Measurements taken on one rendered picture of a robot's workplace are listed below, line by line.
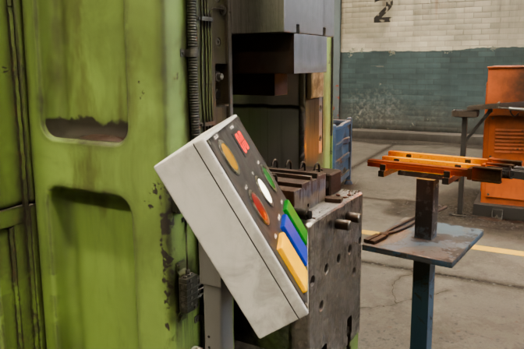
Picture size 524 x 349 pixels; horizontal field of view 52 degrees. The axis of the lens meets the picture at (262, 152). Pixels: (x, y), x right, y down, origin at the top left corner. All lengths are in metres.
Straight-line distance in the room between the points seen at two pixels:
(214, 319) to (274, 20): 0.68
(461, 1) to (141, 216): 8.10
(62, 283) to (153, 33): 0.71
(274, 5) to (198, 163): 0.65
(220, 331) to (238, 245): 0.26
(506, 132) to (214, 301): 4.13
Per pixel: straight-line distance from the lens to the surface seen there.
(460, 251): 1.89
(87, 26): 1.36
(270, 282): 0.75
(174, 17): 1.16
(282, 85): 1.48
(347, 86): 9.38
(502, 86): 4.87
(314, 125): 1.78
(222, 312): 0.95
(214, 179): 0.72
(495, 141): 4.89
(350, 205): 1.56
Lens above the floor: 1.30
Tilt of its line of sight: 9 degrees down
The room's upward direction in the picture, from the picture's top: straight up
